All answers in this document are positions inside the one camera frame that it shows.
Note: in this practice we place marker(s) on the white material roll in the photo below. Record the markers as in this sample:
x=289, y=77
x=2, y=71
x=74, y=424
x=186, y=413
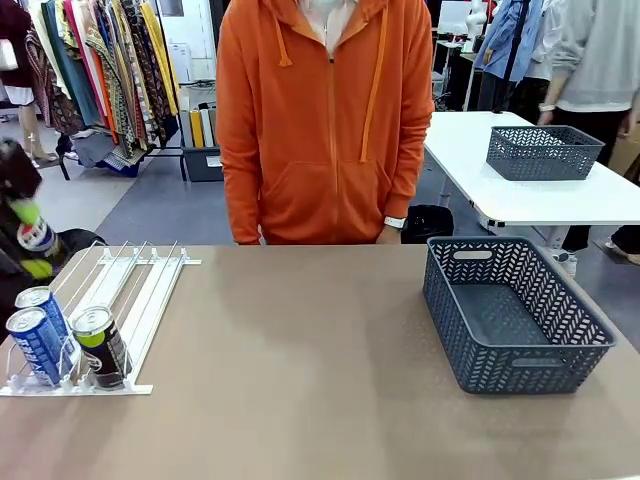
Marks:
x=206, y=128

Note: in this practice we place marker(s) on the person in grey sweatshirt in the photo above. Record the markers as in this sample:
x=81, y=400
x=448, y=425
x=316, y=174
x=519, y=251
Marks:
x=590, y=60

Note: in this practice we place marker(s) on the black stand pole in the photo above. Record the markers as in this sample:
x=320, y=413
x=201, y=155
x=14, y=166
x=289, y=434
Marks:
x=511, y=60

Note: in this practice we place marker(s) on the small white appliance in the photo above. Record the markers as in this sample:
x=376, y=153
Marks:
x=181, y=62

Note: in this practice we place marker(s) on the brown material roll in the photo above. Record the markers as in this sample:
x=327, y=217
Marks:
x=215, y=127

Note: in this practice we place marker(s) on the person's left forearm orange sleeve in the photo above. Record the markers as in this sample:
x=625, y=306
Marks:
x=400, y=185

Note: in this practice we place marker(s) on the patterned hanging garment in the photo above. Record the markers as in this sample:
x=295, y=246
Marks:
x=120, y=75

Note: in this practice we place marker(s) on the white sneaker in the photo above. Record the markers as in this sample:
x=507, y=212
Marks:
x=565, y=260

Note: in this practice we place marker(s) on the grey material roll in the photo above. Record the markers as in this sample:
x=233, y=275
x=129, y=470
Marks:
x=186, y=129

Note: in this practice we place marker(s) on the person's left hand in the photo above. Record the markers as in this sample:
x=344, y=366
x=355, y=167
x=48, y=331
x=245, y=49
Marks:
x=387, y=236

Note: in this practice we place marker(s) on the grey woven plastic basket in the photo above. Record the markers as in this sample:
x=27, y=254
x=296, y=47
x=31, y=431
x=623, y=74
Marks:
x=540, y=165
x=520, y=360

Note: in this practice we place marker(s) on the black fabric cover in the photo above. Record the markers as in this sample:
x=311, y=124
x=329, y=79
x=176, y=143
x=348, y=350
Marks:
x=80, y=236

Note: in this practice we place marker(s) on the black round waste bin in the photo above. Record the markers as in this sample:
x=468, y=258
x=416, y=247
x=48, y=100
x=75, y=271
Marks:
x=430, y=222

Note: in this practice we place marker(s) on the yellow hanging garment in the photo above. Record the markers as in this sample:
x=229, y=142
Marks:
x=159, y=55

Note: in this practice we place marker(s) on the black clothes rack frame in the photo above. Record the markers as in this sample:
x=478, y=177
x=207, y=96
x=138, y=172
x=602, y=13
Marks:
x=167, y=156

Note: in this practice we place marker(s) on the teal hanging garment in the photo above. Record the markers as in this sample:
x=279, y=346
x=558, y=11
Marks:
x=70, y=65

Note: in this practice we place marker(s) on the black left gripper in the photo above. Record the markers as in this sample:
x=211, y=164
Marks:
x=17, y=170

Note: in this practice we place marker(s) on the brown cardboard box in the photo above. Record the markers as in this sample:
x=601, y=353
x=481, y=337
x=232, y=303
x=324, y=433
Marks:
x=625, y=152

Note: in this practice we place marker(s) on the mannequin legs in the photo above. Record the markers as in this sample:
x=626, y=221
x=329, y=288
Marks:
x=31, y=130

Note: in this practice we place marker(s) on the white hanging shirt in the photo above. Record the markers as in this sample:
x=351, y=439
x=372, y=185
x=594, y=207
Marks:
x=541, y=50

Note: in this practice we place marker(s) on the person's right forearm orange sleeve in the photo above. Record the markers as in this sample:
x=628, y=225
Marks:
x=242, y=205

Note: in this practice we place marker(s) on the white wrist watch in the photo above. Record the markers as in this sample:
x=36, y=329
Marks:
x=395, y=221

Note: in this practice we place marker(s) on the white side table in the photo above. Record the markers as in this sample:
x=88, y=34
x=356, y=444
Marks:
x=475, y=190

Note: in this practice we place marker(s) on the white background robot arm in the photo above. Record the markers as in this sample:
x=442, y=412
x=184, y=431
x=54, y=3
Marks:
x=475, y=20

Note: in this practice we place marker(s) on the person in orange hoodie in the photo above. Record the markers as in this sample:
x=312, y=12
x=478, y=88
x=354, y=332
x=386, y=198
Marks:
x=320, y=150

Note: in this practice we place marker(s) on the clothes pile on floor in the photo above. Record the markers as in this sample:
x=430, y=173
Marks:
x=105, y=152

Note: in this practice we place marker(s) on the yellow material roll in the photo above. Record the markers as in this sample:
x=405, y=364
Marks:
x=196, y=129

